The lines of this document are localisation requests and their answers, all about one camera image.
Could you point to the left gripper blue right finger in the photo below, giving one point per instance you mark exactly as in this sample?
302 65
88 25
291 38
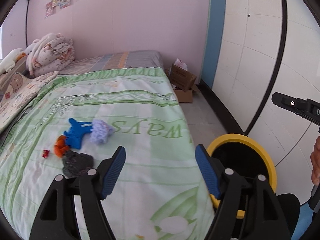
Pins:
211 170

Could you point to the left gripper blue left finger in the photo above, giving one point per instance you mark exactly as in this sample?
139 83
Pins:
110 170

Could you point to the purple fluffy sponge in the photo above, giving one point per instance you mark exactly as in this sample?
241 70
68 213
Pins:
100 131

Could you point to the black plastic bag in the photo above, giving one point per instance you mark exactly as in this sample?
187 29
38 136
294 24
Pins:
76 164

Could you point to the blue rubber glove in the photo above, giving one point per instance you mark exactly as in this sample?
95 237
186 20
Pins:
76 133

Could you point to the orange trash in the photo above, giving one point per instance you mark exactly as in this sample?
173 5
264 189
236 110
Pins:
60 147

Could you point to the small red candy wrapper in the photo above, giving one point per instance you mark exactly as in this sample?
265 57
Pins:
45 153

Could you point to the yellow rimmed black trash bin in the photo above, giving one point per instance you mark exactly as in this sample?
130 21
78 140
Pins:
248 182

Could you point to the person's right hand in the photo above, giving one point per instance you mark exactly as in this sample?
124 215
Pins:
315 160

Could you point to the green patterned bed quilt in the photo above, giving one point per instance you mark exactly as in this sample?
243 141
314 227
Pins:
160 193

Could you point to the open flat cardboard box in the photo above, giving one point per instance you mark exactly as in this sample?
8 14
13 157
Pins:
185 97

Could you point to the brown cardboard box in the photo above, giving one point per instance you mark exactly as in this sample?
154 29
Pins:
180 76

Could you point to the folded bear print blanket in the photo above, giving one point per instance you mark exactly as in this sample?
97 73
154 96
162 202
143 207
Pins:
20 91

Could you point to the rolled pink floral comforter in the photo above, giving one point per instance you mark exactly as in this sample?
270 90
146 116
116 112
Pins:
53 52

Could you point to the white bear plush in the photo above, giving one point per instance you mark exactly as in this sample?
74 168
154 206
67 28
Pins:
30 50

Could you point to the white goose plush toy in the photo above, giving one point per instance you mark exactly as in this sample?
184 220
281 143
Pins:
10 60

